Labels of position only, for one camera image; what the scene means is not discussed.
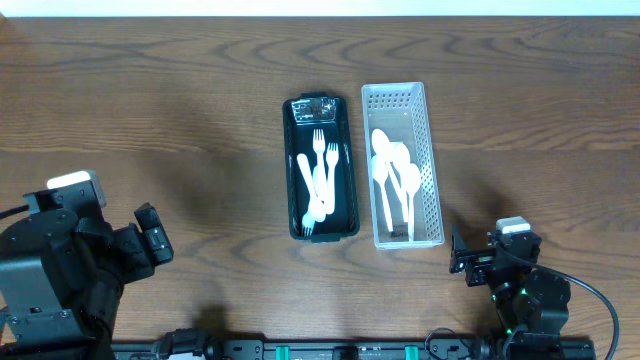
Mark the white plastic spoon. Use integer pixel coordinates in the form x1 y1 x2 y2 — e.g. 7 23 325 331
391 142 410 223
296 153 326 222
372 155 393 233
403 163 421 242
371 129 407 212

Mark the clear plastic perforated basket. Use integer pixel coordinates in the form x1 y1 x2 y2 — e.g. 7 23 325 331
361 82 445 250

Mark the pale green plastic fork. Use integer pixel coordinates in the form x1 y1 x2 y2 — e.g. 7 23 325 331
302 167 318 237

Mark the white plastic fork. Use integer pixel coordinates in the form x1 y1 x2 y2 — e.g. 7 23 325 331
313 129 327 201
325 143 339 215

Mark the black plastic basket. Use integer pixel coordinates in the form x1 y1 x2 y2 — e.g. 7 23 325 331
282 93 360 243

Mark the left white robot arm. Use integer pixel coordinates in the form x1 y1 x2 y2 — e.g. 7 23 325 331
1 203 173 359

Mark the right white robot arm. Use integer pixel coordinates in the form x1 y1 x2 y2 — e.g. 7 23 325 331
449 226 571 359

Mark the right black cable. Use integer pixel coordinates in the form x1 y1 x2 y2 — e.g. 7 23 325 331
494 242 621 360

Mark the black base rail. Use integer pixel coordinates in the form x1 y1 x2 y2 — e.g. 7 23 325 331
112 337 596 360

